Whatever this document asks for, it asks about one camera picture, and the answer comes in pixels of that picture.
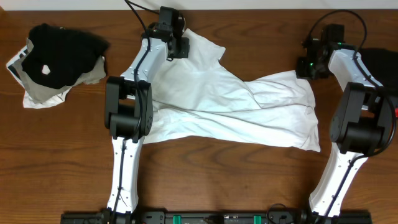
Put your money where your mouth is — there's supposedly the black garment with red cuff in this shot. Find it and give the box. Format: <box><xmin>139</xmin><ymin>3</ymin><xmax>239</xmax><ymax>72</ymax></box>
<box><xmin>360</xmin><ymin>48</ymin><xmax>397</xmax><ymax>116</ymax></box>

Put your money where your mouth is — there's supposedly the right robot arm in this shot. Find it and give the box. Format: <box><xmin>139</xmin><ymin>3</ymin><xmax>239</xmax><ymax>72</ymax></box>
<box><xmin>295</xmin><ymin>24</ymin><xmax>396</xmax><ymax>223</ymax></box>

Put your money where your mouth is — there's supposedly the black camera cable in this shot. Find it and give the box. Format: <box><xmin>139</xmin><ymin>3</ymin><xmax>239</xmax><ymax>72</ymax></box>
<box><xmin>110</xmin><ymin>0</ymin><xmax>161</xmax><ymax>224</ymax></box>
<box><xmin>303</xmin><ymin>9</ymin><xmax>398</xmax><ymax>224</ymax></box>

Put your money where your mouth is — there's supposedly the black folded garment on pile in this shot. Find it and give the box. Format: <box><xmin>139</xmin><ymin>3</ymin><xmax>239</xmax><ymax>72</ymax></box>
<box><xmin>22</xmin><ymin>24</ymin><xmax>109</xmax><ymax>89</ymax></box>

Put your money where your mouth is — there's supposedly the right black camera cable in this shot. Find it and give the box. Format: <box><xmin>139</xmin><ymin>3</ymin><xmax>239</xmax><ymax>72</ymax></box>
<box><xmin>303</xmin><ymin>9</ymin><xmax>398</xmax><ymax>224</ymax></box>

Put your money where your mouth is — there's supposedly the white Mr Robot t-shirt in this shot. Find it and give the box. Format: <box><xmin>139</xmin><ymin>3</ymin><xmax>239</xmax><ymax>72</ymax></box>
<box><xmin>145</xmin><ymin>30</ymin><xmax>320</xmax><ymax>151</ymax></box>

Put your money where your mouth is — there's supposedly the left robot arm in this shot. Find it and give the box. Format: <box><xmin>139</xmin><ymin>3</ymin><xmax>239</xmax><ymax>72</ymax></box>
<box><xmin>103</xmin><ymin>6</ymin><xmax>190</xmax><ymax>223</ymax></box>

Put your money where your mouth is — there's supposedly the beige folded garment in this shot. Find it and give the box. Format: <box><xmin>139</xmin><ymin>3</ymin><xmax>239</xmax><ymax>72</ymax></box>
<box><xmin>12</xmin><ymin>39</ymin><xmax>106</xmax><ymax>103</ymax></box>

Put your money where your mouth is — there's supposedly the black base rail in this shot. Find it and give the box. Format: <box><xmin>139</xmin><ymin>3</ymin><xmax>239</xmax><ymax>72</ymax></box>
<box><xmin>60</xmin><ymin>207</ymin><xmax>373</xmax><ymax>224</ymax></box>

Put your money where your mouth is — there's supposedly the left black camera cable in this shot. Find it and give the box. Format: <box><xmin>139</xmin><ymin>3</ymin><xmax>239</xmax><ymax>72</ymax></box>
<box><xmin>110</xmin><ymin>0</ymin><xmax>161</xmax><ymax>224</ymax></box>

